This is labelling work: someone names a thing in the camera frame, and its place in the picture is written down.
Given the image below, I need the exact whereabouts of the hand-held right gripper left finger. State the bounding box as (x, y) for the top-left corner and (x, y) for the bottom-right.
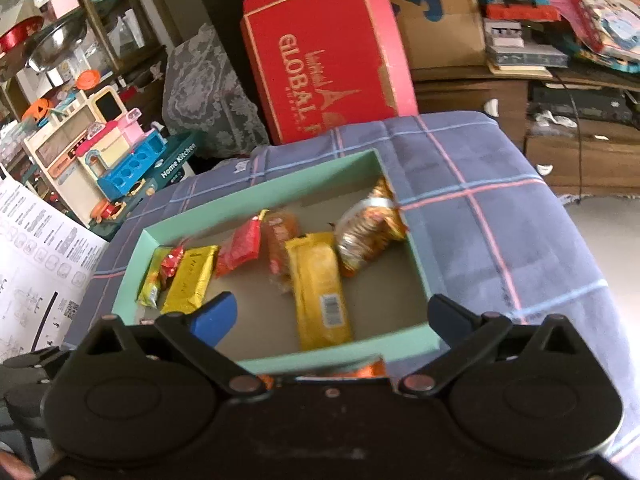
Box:
(75, 292), (266, 396)

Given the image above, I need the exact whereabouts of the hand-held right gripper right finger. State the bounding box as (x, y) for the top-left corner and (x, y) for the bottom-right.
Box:
(397, 294), (583, 396)

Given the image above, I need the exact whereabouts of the green cardboard box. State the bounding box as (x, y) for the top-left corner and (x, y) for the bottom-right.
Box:
(111, 149), (443, 375)

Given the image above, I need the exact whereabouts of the yellow gold snack packet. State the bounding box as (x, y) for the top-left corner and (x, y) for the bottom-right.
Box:
(160, 245), (221, 315)

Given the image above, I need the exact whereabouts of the small red candy packet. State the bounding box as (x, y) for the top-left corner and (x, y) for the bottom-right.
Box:
(159, 246), (187, 281)

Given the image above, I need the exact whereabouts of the red snack packet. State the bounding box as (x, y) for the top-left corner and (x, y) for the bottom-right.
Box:
(215, 208), (271, 278)

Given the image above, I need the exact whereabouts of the green yellow snack packet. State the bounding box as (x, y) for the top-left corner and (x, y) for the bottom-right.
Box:
(136, 246), (176, 309)

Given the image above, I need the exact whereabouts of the clear biscuit packet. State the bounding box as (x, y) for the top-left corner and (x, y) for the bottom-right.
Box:
(262, 210), (301, 293)

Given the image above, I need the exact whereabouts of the long yellow bar packet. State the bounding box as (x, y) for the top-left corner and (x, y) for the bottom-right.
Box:
(285, 232), (355, 352)

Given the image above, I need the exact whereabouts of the orange noodle snack bag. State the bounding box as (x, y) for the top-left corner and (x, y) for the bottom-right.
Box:
(334, 177), (411, 278)

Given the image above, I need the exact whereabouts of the blue plaid blanket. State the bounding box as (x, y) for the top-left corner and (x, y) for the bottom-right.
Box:
(65, 112), (640, 476)

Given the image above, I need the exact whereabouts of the white instruction sheet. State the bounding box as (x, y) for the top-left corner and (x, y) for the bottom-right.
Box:
(0, 162), (110, 363)

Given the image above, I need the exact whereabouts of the teal toy box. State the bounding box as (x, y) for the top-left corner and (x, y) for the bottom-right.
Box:
(95, 130), (206, 241)

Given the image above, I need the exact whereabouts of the blue toy rack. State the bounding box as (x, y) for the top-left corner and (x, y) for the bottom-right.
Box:
(96, 130), (167, 201)

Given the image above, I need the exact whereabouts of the wooden cabinet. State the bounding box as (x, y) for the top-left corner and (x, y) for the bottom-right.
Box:
(410, 62), (640, 198)

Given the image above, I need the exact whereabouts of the cream toy kitchen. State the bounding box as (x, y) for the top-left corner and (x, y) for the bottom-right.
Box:
(21, 85), (156, 211)

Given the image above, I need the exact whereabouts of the grey patterned cushion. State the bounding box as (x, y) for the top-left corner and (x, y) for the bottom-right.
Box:
(161, 22), (271, 153)

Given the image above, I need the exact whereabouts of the black electronic device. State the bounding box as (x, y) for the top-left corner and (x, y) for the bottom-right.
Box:
(527, 82), (632, 123)

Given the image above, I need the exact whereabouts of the clear plastic case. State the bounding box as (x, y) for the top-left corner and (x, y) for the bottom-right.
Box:
(482, 17), (571, 68)

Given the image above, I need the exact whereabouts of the red gift box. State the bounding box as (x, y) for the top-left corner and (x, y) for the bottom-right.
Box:
(240, 0), (418, 146)

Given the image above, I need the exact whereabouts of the bear print cardboard box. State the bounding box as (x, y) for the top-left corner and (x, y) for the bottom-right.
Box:
(382, 0), (488, 71)

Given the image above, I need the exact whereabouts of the metal bowl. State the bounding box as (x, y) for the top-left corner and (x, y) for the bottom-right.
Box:
(22, 17), (88, 73)

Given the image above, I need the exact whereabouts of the metal shelf rack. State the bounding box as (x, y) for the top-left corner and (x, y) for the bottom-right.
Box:
(0, 0), (171, 126)

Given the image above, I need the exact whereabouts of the pink picture book stack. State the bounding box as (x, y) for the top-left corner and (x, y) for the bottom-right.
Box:
(562, 0), (640, 73)

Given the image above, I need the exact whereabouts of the black cable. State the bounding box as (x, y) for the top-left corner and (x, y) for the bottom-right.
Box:
(555, 67), (590, 201)

